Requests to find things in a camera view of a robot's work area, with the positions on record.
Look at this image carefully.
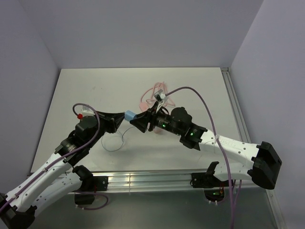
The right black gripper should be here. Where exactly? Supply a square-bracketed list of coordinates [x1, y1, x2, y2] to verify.
[130, 101, 183, 136]

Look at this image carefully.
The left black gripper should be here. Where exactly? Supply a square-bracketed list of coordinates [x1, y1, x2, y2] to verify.
[87, 111, 127, 148]

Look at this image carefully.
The thin white cable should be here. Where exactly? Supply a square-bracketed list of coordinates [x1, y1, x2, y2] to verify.
[101, 126, 134, 152]

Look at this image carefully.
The blue plug adapter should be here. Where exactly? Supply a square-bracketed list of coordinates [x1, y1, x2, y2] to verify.
[124, 110, 137, 122]

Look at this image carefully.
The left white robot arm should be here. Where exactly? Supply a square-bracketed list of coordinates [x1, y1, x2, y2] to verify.
[0, 112, 125, 229]

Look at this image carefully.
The pink power strip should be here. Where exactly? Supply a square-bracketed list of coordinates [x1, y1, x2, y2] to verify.
[139, 102, 162, 134]

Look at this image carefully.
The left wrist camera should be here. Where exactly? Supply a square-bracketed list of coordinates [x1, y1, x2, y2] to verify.
[81, 106, 94, 116]

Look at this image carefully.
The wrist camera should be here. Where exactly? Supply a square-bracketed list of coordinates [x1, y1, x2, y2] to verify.
[81, 106, 94, 116]
[153, 89, 167, 111]

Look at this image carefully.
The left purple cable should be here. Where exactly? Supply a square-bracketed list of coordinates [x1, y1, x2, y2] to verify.
[0, 103, 110, 215]

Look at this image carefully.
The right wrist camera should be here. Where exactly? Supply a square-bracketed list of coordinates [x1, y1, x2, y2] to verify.
[153, 89, 167, 111]

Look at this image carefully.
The pink power strip cable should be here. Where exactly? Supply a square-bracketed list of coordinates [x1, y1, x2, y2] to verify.
[140, 82, 177, 109]

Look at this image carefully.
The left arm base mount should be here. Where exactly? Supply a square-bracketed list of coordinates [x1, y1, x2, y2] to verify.
[74, 176, 109, 210]

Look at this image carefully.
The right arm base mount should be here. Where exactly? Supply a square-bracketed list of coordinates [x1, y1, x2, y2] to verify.
[190, 172, 229, 202]

